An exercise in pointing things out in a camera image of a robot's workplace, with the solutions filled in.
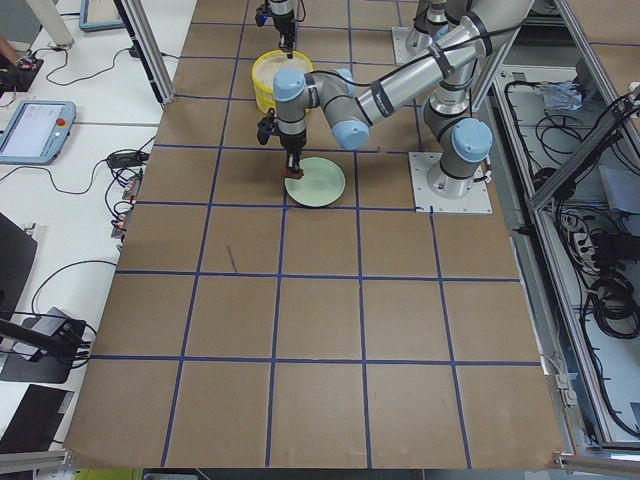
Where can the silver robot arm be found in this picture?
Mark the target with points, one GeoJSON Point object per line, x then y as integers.
{"type": "Point", "coordinates": [444, 70]}

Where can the yellow steamer bottom layer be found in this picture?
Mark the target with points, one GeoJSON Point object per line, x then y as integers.
{"type": "Point", "coordinates": [267, 102]}

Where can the light green plate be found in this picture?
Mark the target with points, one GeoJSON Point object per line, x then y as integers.
{"type": "Point", "coordinates": [323, 182]}

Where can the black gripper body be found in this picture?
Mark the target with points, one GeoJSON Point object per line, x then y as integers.
{"type": "Point", "coordinates": [293, 143]}
{"type": "Point", "coordinates": [283, 23]}

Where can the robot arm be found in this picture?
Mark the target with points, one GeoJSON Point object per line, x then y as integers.
{"type": "Point", "coordinates": [282, 13]}

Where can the brown bun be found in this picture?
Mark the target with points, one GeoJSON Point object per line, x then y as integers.
{"type": "Point", "coordinates": [294, 177]}

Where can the black camera stand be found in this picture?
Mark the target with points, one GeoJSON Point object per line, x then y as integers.
{"type": "Point", "coordinates": [45, 346]}

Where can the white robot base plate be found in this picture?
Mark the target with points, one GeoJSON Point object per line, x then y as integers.
{"type": "Point", "coordinates": [435, 193]}

